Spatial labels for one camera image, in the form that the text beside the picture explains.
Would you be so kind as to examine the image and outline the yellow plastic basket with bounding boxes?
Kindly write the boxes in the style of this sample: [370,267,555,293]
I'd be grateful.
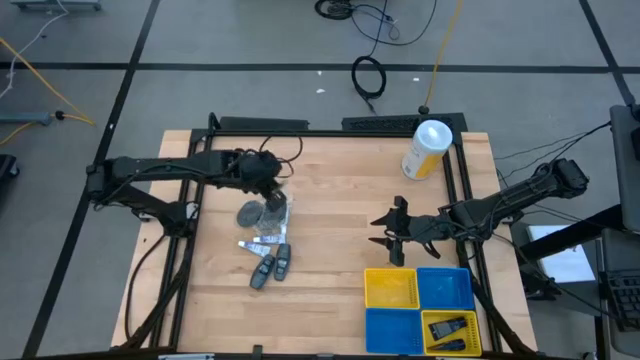
[421,308,484,357]
[363,267,420,310]

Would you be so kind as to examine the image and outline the blue plastic basket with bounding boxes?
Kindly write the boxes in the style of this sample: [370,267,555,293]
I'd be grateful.
[365,307,426,356]
[416,266,476,311]

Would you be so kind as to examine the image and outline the black perforated panel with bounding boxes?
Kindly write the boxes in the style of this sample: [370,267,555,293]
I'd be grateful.
[341,112,469,134]

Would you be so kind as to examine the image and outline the black coiled floor cable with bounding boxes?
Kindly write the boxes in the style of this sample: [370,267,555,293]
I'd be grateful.
[350,54,388,115]

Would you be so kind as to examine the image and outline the small white toothpaste tube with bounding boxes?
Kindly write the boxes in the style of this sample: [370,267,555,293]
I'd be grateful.
[237,240,273,258]

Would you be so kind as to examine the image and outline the dark oval disc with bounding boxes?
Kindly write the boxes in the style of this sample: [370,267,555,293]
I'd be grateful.
[236,199,265,230]

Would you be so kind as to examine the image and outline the black tangled floor cable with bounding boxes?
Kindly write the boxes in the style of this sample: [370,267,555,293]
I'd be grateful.
[313,0,439,47]

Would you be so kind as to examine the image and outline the silver metal strip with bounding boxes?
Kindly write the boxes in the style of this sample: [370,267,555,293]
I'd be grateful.
[157,352,217,360]

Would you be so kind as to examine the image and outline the yellow floor cable with plug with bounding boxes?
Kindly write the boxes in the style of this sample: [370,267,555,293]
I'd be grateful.
[0,37,97,147]

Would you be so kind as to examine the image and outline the gray monitor back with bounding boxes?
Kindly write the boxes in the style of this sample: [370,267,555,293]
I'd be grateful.
[608,102,640,234]

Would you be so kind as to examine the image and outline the gray laptop with black keyboard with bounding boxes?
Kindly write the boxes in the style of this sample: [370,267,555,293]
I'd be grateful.
[597,227,640,359]

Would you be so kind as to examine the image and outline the white sheet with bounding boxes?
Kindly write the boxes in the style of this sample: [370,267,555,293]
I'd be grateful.
[526,223,597,285]

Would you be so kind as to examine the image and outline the black desk frame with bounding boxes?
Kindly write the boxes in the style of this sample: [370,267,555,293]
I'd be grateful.
[509,202,626,301]

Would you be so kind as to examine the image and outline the black caster foot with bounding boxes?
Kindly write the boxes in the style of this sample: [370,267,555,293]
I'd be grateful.
[0,153,21,180]

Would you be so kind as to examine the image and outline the short gray floor base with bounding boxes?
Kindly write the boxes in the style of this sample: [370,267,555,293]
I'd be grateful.
[0,110,53,128]

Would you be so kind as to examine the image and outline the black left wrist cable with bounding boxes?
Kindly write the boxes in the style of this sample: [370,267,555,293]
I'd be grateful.
[258,133,305,179]

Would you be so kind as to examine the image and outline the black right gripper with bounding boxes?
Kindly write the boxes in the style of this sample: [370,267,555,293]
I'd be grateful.
[368,195,452,268]

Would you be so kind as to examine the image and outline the thin black cables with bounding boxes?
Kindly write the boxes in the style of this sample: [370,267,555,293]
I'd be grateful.
[493,119,614,181]

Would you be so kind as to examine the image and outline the white yellow wipes canister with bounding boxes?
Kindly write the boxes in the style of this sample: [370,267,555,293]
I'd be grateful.
[401,119,454,181]

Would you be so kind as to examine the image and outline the long gray floor base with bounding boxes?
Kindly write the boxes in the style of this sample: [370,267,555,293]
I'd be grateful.
[10,0,103,12]

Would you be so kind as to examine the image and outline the white floor cable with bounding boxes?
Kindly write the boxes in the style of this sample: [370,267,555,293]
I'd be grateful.
[0,0,70,99]

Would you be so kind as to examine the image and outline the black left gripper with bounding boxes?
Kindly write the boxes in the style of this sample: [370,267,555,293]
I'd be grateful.
[231,149,292,214]

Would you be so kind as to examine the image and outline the black metal table frame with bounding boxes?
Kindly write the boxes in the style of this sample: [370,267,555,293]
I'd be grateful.
[110,112,539,360]

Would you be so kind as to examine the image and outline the black packet with blue label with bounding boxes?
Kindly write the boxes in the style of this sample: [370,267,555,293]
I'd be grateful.
[427,316,470,342]

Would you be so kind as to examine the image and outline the long yellow cable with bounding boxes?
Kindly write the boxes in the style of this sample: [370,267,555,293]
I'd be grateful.
[418,0,465,115]

